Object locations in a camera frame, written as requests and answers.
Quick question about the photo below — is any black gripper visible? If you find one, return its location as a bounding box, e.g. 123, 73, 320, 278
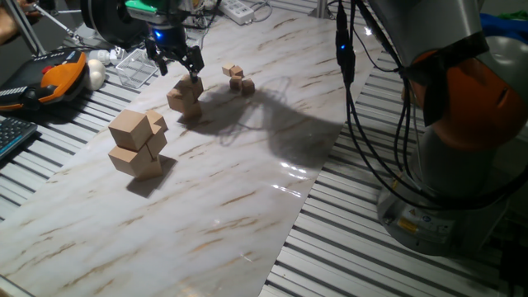
144, 22, 205, 84

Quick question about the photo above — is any large wooden cube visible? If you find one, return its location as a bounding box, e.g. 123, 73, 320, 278
166, 87, 196, 113
108, 144, 163, 181
181, 100, 203, 121
144, 110, 169, 133
146, 125, 168, 160
176, 73, 205, 101
108, 110, 153, 152

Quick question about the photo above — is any person's left hand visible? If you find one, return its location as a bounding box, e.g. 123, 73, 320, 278
0, 0, 42, 45

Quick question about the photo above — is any clear plastic box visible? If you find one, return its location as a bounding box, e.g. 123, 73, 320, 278
115, 48, 159, 90

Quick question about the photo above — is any white plug adapter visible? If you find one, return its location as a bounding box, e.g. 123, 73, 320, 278
87, 45, 127, 67

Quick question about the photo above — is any white power strip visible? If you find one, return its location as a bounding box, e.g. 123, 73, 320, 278
218, 0, 256, 26

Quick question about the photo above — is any black filament spool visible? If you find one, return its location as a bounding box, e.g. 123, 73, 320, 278
80, 0, 150, 49

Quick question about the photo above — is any white egg-shaped object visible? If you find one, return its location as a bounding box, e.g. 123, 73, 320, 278
84, 59, 107, 92

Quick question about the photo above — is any grey metal stand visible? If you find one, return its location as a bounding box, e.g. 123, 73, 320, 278
31, 2, 100, 50

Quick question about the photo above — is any orange black teach pendant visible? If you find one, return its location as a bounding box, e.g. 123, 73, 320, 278
0, 49, 90, 113

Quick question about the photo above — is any slanted metal pole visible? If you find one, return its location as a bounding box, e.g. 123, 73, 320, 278
3, 0, 47, 57

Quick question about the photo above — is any marble pattern mat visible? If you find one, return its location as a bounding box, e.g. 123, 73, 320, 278
0, 7, 387, 297

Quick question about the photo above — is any black keyboard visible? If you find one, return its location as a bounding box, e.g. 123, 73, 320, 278
0, 116, 39, 161

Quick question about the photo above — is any blue bag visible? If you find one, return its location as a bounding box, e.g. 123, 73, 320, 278
478, 12, 528, 42

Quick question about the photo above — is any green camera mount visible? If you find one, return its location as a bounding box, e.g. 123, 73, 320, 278
125, 0, 160, 17

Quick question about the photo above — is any aluminium frame profile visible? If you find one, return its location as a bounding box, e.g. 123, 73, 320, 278
307, 0, 337, 20

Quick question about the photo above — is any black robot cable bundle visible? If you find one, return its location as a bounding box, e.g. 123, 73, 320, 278
334, 0, 528, 211

